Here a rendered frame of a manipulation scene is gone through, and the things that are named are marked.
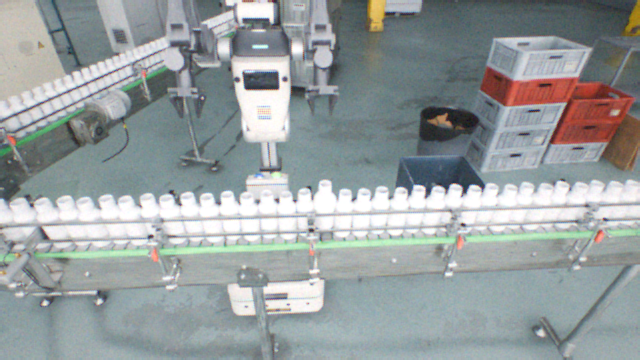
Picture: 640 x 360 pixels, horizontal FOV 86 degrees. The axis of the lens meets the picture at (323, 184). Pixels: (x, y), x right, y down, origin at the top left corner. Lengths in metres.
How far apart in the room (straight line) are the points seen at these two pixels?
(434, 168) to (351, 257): 0.77
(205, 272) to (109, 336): 1.20
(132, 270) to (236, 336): 0.97
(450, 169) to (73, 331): 2.20
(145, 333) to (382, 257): 1.51
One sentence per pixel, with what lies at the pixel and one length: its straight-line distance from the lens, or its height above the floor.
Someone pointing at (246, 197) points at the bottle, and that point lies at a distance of 1.07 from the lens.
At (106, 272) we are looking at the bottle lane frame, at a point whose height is 0.91.
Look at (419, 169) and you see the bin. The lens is 1.73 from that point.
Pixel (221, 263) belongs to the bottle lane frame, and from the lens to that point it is 1.19.
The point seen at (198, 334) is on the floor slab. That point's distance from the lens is 2.18.
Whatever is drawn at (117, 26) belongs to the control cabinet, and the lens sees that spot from 6.92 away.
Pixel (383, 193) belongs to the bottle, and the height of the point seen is 1.16.
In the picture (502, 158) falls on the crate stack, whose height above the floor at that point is 0.14.
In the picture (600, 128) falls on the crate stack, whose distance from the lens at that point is 4.14.
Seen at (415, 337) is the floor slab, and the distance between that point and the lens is 2.14.
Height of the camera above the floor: 1.80
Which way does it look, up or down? 36 degrees down
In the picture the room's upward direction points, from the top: 1 degrees clockwise
